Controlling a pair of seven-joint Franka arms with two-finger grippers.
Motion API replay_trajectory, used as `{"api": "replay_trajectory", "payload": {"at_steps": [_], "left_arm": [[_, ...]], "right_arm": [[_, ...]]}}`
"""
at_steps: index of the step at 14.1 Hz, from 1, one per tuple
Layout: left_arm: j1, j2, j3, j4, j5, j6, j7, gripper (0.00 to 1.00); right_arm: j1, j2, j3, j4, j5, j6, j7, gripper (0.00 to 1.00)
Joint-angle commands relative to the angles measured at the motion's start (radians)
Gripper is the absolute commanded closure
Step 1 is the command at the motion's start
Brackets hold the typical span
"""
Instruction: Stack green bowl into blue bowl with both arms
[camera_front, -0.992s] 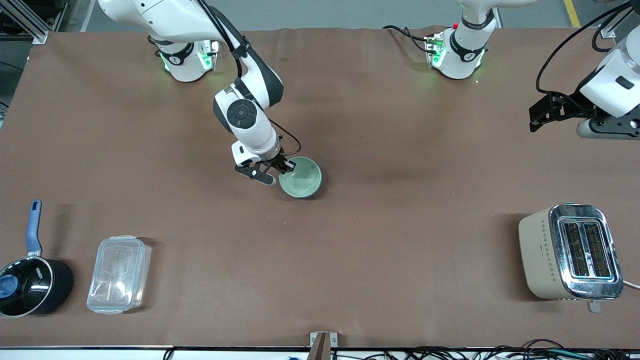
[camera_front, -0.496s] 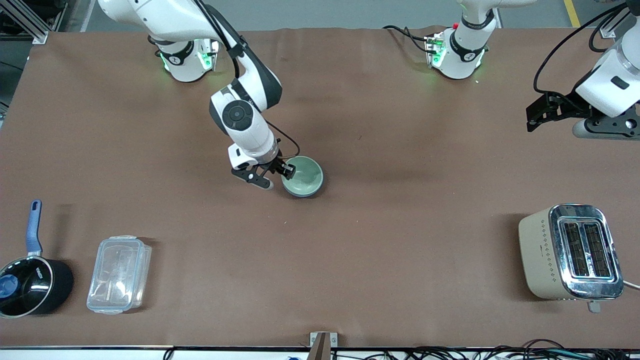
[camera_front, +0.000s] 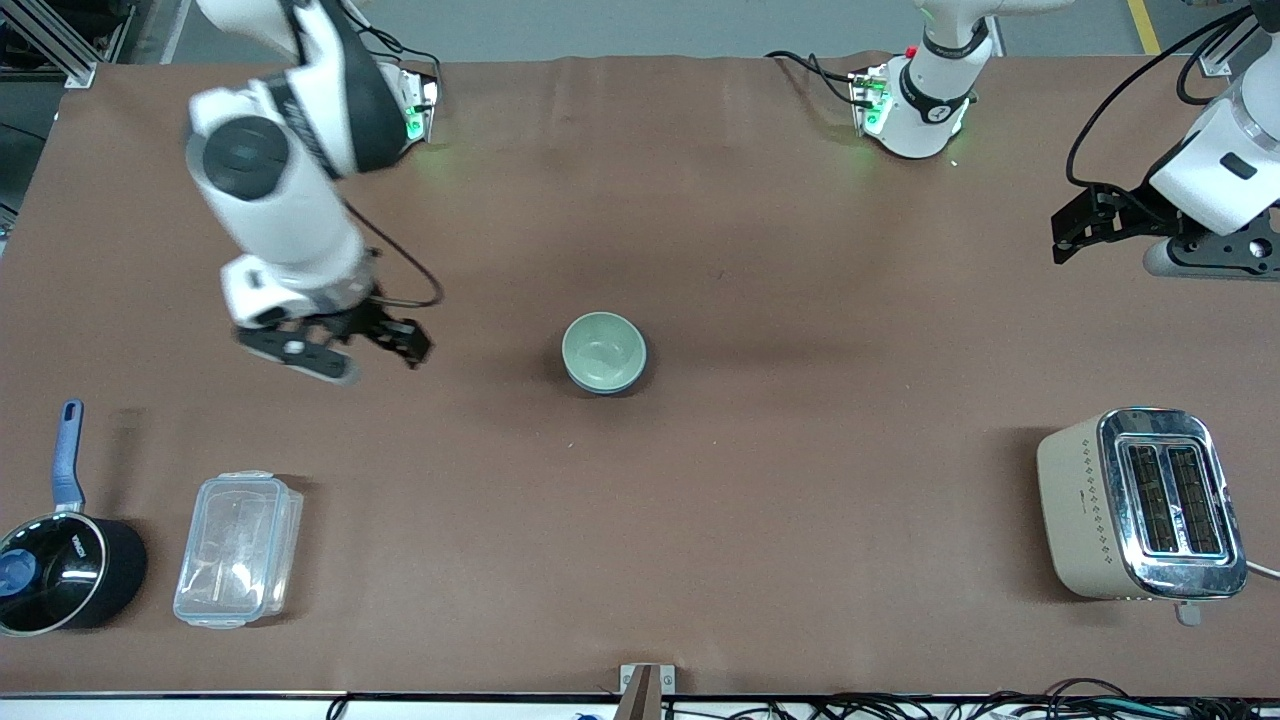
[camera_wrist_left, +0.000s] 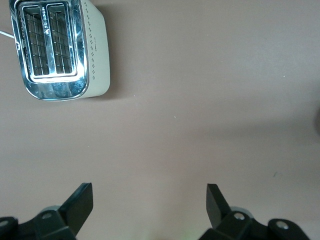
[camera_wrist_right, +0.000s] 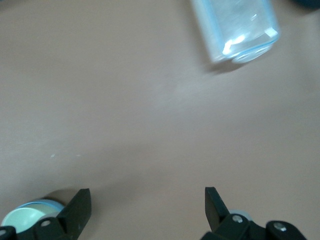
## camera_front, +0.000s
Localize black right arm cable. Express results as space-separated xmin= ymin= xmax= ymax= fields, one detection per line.
xmin=344 ymin=203 xmax=445 ymax=310

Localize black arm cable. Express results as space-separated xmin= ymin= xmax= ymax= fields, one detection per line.
xmin=344 ymin=203 xmax=445 ymax=310
xmin=1064 ymin=0 xmax=1263 ymax=201

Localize beige chrome toaster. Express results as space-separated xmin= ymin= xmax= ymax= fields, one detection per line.
xmin=1036 ymin=406 xmax=1250 ymax=628

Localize black saucepan blue handle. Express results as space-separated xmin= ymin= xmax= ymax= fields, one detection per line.
xmin=0 ymin=399 xmax=149 ymax=638

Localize right arm base connector plate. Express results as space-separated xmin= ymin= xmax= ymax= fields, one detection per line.
xmin=400 ymin=72 xmax=442 ymax=143

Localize clear plastic food container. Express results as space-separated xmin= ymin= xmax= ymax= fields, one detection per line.
xmin=172 ymin=470 xmax=305 ymax=631

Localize black base cable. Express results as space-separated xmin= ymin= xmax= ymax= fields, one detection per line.
xmin=764 ymin=49 xmax=873 ymax=109
xmin=345 ymin=0 xmax=443 ymax=86

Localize blue bowl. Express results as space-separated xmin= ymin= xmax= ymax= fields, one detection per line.
xmin=565 ymin=366 xmax=647 ymax=398

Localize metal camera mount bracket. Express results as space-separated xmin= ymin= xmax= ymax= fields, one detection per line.
xmin=619 ymin=663 xmax=677 ymax=720

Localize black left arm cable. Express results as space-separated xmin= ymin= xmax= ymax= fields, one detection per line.
xmin=1064 ymin=0 xmax=1263 ymax=201

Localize black cable bundle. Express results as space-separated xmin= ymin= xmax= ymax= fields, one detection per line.
xmin=690 ymin=678 xmax=1280 ymax=720

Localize glass lid blue knob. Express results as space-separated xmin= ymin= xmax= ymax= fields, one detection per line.
xmin=0 ymin=514 xmax=107 ymax=633

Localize left arm base connector plate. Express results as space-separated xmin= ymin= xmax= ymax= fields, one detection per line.
xmin=849 ymin=66 xmax=894 ymax=137

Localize black left base cable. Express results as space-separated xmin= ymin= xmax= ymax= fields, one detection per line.
xmin=764 ymin=49 xmax=873 ymax=109

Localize green bowl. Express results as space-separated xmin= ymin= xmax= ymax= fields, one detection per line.
xmin=561 ymin=312 xmax=648 ymax=391

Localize brown table cover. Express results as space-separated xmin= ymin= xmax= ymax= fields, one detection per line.
xmin=0 ymin=55 xmax=1280 ymax=698

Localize black right base cable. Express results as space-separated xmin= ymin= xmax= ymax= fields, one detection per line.
xmin=345 ymin=0 xmax=443 ymax=86

